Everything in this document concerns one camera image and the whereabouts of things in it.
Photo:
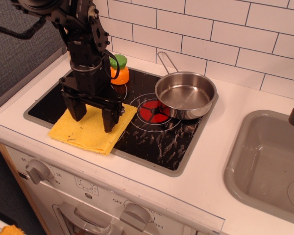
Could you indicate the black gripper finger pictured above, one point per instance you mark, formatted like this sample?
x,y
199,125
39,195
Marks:
x,y
110,118
75,106

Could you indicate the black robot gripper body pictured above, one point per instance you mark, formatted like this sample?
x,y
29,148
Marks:
x,y
93,85

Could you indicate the yellow cloth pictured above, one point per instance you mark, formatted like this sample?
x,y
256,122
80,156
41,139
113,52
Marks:
x,y
89,133

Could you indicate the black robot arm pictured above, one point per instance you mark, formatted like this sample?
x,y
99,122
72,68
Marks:
x,y
79,26

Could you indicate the orange toy carrot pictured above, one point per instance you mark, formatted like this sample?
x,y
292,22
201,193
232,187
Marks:
x,y
123,76

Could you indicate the grey left oven knob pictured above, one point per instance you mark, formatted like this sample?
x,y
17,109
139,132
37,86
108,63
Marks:
x,y
37,171

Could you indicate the grey oven knob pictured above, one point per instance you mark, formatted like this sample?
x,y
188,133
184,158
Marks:
x,y
135,216
37,171

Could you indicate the silver metal pan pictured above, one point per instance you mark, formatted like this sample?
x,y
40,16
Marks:
x,y
185,95

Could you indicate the white toy oven front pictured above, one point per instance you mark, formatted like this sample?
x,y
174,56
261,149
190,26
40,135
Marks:
x,y
71,205

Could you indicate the grey right oven knob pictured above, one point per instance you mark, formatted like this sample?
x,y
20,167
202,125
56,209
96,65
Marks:
x,y
135,216

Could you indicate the orange black object bottom left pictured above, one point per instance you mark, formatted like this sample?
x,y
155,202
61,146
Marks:
x,y
11,230

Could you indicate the grey sink basin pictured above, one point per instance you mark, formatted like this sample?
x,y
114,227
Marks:
x,y
260,169

